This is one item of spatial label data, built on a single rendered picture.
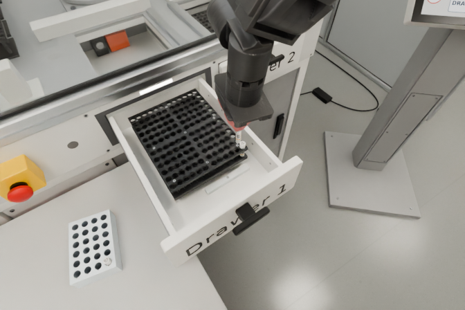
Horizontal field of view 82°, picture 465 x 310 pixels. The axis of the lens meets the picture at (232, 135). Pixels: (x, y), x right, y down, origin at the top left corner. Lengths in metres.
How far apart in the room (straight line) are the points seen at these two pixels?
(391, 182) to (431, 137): 0.52
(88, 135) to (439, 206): 1.69
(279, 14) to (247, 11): 0.03
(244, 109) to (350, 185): 1.26
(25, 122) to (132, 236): 0.31
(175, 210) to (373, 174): 1.32
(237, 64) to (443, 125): 1.99
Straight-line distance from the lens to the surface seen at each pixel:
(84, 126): 0.66
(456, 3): 1.01
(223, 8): 0.40
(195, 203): 0.57
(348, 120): 1.96
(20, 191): 0.66
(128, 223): 0.67
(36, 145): 0.67
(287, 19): 0.32
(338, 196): 1.56
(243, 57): 0.34
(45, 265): 0.72
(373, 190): 1.66
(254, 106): 0.41
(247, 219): 0.47
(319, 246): 1.47
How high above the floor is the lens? 1.36
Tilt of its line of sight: 52 degrees down
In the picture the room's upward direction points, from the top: straight up
